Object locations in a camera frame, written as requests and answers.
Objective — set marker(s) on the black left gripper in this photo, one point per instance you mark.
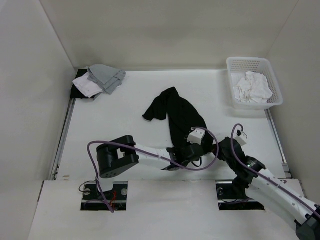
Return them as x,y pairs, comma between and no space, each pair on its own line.
196,160

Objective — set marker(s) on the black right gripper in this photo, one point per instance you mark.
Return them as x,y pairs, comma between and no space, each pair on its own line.
219,156

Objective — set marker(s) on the black tank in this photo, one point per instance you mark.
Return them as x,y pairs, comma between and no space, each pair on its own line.
75,93
181,115

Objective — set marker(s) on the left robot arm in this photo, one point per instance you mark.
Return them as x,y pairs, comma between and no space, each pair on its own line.
120,155

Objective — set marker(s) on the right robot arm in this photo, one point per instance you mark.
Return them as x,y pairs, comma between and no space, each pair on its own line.
253,180

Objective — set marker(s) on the white crumpled tank top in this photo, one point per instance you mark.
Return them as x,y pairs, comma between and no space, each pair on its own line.
252,88

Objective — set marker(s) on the grey folded tank top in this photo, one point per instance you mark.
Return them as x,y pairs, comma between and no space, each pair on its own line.
106,77

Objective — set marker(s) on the white folded tank top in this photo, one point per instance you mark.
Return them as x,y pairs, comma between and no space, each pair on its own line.
87,87

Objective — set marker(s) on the black folded tank top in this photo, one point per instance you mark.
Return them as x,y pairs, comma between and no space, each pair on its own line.
75,93

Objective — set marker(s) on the white plastic laundry basket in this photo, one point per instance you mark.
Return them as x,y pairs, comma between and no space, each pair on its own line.
238,66

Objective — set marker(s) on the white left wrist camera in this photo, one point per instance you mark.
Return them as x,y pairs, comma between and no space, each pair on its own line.
196,136

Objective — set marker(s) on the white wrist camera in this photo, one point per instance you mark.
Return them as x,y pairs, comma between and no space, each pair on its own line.
196,136
241,138

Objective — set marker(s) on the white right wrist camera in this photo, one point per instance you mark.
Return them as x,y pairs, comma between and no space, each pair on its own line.
241,138

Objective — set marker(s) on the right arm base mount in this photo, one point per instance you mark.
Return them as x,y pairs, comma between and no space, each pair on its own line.
231,196

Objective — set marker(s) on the right aluminium table rail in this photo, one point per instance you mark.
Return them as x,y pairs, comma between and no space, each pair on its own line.
275,135

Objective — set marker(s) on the aluminium table rail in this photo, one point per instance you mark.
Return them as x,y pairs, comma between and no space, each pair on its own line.
56,161
275,135

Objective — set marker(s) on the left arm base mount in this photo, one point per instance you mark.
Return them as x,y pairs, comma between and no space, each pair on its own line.
92,199

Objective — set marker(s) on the left aluminium table rail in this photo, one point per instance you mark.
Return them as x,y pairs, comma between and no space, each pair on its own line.
56,161

